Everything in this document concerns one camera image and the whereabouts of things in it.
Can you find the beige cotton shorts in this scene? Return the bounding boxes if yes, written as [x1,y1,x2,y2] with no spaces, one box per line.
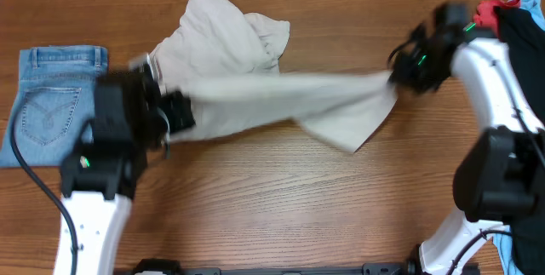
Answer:
[151,0,397,152]

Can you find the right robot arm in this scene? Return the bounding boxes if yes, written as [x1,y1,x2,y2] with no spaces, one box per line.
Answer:
[387,24,544,274]

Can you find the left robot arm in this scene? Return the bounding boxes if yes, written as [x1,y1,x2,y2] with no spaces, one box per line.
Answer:
[54,72,195,274]

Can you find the red t-shirt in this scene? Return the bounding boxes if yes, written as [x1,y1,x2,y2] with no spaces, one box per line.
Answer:
[473,0,521,36]

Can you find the black garment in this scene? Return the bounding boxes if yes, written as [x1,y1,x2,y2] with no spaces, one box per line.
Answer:
[494,7,544,275]

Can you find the folded blue denim jeans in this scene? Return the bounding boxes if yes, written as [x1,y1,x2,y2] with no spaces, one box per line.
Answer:
[1,45,108,168]

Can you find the light blue t-shirt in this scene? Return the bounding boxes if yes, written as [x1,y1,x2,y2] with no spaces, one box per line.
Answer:
[494,0,544,275]

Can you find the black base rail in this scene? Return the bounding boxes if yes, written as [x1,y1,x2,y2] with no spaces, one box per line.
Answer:
[114,259,422,275]

